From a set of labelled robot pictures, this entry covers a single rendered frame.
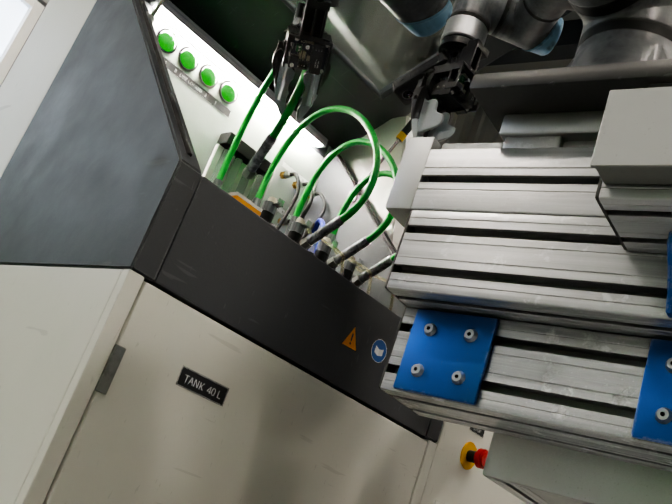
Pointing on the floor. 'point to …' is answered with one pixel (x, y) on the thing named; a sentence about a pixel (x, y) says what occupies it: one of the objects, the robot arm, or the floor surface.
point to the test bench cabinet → (62, 367)
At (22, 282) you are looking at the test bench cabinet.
